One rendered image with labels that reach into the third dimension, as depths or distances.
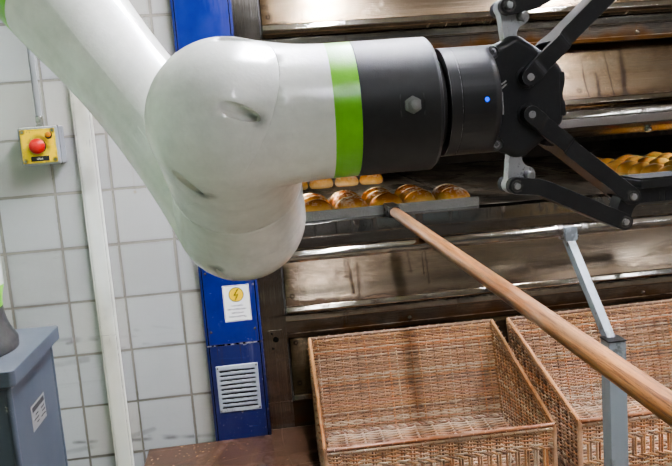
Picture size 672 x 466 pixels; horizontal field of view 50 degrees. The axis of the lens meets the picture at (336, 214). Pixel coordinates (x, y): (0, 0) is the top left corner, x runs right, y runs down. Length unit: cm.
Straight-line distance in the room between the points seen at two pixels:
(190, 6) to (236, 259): 152
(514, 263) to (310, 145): 179
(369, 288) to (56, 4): 155
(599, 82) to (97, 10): 177
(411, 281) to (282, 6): 86
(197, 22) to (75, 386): 107
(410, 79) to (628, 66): 188
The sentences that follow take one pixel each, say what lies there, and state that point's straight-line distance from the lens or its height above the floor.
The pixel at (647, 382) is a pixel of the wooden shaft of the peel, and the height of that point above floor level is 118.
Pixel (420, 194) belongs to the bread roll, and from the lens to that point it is 219.
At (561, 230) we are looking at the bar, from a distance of 185.
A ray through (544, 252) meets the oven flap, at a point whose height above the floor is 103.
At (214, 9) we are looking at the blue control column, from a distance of 204.
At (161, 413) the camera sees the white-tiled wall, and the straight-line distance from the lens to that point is 223.
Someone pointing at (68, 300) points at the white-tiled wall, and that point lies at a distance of 217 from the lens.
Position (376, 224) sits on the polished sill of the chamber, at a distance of 210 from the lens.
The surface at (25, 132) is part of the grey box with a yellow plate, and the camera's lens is 206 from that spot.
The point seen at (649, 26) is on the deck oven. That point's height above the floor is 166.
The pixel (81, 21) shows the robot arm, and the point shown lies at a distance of 70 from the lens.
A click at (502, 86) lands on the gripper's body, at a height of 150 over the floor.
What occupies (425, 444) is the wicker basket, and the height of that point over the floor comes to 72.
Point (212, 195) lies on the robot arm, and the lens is 48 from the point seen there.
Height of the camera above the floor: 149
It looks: 8 degrees down
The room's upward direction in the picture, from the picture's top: 4 degrees counter-clockwise
